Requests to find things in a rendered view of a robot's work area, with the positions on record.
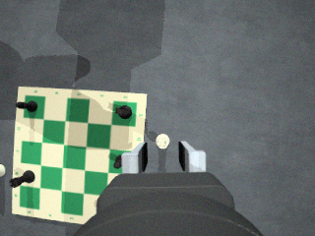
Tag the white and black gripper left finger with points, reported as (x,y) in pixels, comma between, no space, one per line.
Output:
(136,160)

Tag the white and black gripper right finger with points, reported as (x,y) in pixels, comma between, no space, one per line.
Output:
(191,160)

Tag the green and cream chessboard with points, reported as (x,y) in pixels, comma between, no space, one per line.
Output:
(70,143)

